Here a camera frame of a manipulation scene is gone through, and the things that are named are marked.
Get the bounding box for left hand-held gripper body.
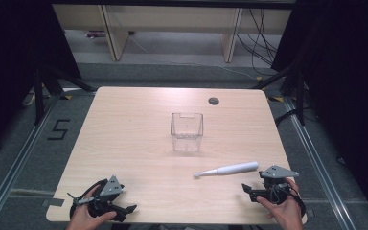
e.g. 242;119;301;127
66;174;126;219

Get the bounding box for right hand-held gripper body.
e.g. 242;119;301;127
258;164;301;206

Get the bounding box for white electric toothbrush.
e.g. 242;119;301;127
193;161;260;179

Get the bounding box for clear plastic cup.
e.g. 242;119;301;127
170;111;205;153

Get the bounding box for person's right hand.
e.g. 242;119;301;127
256;177;305;230

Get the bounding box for person's left hand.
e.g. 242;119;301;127
65;185;118;230

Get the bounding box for grey tape strip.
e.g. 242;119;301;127
41;197;65;207

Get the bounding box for black metal stand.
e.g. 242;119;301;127
251;58;309;127
33;60;98;127

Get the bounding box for black curtain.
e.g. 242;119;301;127
270;0;368;222
0;0;82;159

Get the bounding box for small purple object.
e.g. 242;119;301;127
85;30;107;39

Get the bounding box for beige wooden desk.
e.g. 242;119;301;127
51;3;293;63

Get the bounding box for black gripper strap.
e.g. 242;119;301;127
284;184;307;219
69;178;109;220

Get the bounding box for metal floor rail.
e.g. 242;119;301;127
282;95;357;230
0;93;62;230

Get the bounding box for black floor cable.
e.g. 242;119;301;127
274;107;300;127

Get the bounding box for black hanging cables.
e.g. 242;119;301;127
236;9;280;77

